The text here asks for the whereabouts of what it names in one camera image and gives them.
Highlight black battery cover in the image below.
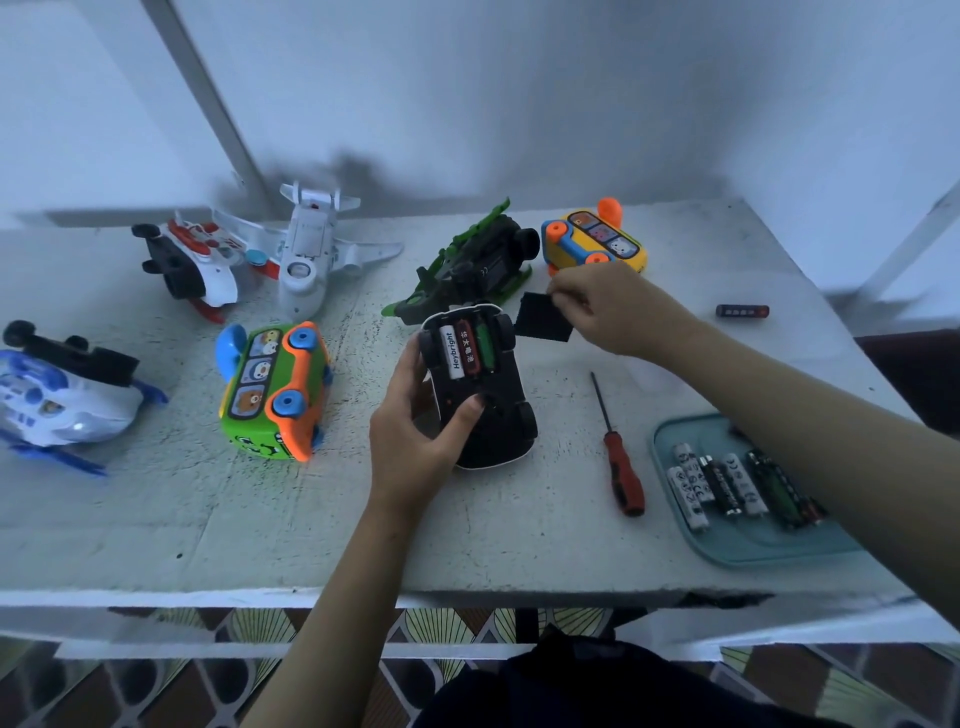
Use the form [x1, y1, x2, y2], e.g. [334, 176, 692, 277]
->
[514, 291, 575, 344]

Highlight yellow orange toy car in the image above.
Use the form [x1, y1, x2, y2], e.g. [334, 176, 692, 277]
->
[540, 198, 650, 279]

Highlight person's dark trousers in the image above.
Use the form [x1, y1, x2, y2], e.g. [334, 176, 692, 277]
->
[412, 630, 812, 728]

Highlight white toy airplane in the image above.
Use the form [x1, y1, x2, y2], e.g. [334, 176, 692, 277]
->
[210, 181, 405, 323]

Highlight person's left hand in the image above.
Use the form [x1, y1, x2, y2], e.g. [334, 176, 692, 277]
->
[367, 337, 489, 519]

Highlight pile of batteries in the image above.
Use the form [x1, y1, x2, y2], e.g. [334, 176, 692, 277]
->
[664, 441, 830, 534]

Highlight red screwdriver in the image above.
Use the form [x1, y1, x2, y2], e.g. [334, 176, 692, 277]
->
[589, 370, 648, 518]

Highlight person's right forearm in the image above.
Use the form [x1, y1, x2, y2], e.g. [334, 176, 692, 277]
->
[660, 322, 960, 632]

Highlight black white toy car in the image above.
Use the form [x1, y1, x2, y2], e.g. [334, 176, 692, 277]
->
[415, 303, 540, 471]

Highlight teal container lid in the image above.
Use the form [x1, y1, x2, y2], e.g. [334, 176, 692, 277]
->
[649, 412, 872, 569]

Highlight green orange toy car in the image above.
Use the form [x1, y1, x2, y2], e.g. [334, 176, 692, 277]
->
[214, 321, 335, 464]

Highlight dark brown storage box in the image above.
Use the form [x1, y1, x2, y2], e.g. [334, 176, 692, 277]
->
[858, 327, 960, 440]

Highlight person's right hand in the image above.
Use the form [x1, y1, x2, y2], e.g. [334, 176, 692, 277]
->
[549, 262, 699, 366]

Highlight white blue toy vehicle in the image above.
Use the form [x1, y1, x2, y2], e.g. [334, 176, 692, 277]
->
[0, 319, 170, 479]

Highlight person's left forearm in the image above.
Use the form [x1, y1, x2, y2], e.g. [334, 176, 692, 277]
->
[240, 502, 429, 728]

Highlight dark green toy helicopter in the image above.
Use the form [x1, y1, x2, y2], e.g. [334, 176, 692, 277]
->
[381, 198, 542, 326]

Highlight red white toy vehicle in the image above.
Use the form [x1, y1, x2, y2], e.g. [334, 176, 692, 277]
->
[130, 210, 279, 324]

